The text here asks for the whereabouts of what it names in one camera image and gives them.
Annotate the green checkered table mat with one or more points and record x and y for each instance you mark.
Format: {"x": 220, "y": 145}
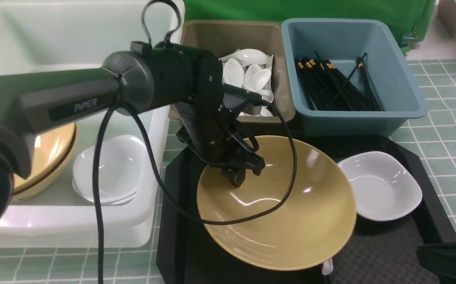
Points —
{"x": 432, "y": 137}

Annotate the pile of white spoons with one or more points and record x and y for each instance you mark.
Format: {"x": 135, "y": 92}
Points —
{"x": 251, "y": 70}

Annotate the black plastic serving tray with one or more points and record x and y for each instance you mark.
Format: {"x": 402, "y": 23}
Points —
{"x": 377, "y": 253}

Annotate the stacked yellow bowls in tub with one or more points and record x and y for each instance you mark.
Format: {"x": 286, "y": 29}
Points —
{"x": 52, "y": 153}

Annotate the yellow noodle bowl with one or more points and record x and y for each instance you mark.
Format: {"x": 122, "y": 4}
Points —
{"x": 313, "y": 225}

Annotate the stacked white dishes in tub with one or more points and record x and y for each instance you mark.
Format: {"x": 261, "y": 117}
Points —
{"x": 121, "y": 170}

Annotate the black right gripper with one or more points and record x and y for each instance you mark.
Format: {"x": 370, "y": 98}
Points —
{"x": 439, "y": 259}

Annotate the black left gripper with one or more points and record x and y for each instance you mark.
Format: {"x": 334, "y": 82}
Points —
{"x": 220, "y": 140}

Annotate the brown plastic bin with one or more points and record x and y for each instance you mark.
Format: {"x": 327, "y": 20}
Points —
{"x": 222, "y": 37}

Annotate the blue plastic bin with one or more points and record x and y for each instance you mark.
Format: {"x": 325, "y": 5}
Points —
{"x": 342, "y": 41}

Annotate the white square sauce dish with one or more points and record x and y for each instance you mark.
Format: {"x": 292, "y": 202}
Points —
{"x": 384, "y": 190}

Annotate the black chopsticks bundle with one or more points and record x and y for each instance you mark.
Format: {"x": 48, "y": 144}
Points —
{"x": 328, "y": 89}

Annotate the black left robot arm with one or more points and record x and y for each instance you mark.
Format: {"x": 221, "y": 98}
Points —
{"x": 130, "y": 82}

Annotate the white ceramic soup spoon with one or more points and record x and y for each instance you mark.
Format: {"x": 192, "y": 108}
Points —
{"x": 327, "y": 267}

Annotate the green backdrop cloth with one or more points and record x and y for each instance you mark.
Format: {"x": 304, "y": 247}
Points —
{"x": 408, "y": 20}

